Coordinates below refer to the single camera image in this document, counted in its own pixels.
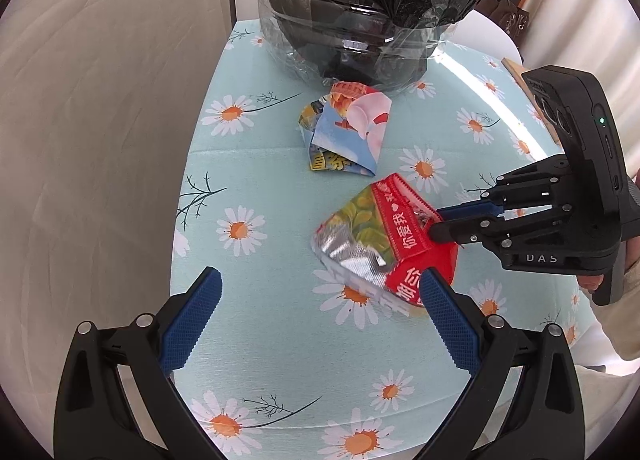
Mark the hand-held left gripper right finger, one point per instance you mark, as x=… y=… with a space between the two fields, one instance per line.
x=450 y=322

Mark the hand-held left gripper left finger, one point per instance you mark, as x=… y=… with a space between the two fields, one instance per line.
x=192 y=325

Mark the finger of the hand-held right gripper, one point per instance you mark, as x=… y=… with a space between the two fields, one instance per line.
x=470 y=210
x=450 y=232

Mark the red snack packet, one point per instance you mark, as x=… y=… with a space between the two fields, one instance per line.
x=400 y=235

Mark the clear bin with black bag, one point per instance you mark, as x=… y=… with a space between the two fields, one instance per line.
x=360 y=4

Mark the person's right hand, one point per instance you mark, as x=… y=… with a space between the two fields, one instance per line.
x=590 y=282

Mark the wooden board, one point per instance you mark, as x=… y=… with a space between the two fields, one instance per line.
x=517 y=70

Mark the daisy print tablecloth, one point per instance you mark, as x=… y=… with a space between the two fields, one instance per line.
x=280 y=240

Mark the white chair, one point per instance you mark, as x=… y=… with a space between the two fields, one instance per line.
x=492 y=37

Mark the blue and pink snack packet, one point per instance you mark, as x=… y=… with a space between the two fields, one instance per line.
x=350 y=134

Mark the dark brown item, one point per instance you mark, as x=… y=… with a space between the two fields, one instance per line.
x=505 y=14

